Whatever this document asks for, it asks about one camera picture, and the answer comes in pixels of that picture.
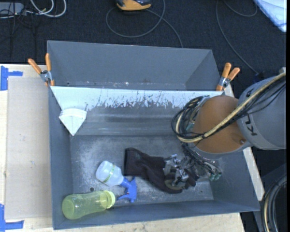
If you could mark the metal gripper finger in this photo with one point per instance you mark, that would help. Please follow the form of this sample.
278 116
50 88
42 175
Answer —
179 179
169 165

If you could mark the dark brown glove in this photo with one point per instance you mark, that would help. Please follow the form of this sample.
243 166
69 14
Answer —
147 168

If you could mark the grey metal bin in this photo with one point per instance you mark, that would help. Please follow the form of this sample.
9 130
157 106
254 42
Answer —
140 124

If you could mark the white spray bottle blue trigger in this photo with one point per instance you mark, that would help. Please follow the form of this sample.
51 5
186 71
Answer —
110 173

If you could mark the yellow-green clear plastic bottle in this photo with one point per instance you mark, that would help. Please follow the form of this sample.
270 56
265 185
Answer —
84 204

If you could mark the pale cardboard board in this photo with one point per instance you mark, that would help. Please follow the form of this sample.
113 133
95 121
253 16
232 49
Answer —
26 141

